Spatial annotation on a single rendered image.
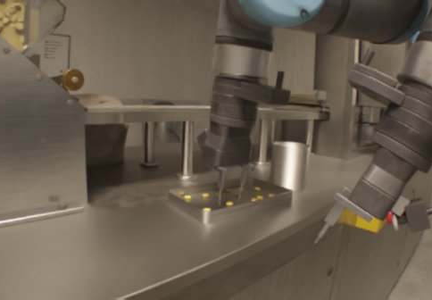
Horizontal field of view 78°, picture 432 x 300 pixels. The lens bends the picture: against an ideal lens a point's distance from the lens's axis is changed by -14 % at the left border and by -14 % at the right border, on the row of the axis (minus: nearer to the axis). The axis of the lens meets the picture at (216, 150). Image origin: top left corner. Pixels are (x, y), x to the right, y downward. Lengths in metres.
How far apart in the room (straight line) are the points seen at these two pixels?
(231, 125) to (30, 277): 0.33
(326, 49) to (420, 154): 0.84
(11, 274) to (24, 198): 0.17
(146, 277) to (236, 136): 0.26
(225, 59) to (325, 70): 0.71
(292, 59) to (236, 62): 0.69
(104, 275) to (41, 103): 0.27
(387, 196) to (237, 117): 0.24
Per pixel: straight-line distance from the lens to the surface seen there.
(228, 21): 0.45
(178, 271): 0.33
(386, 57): 1.11
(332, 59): 1.12
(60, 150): 0.50
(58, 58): 4.45
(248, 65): 0.44
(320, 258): 0.63
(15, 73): 0.48
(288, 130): 1.19
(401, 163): 0.34
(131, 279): 0.32
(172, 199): 0.51
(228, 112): 0.45
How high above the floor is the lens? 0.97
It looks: 9 degrees down
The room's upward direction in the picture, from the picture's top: 3 degrees clockwise
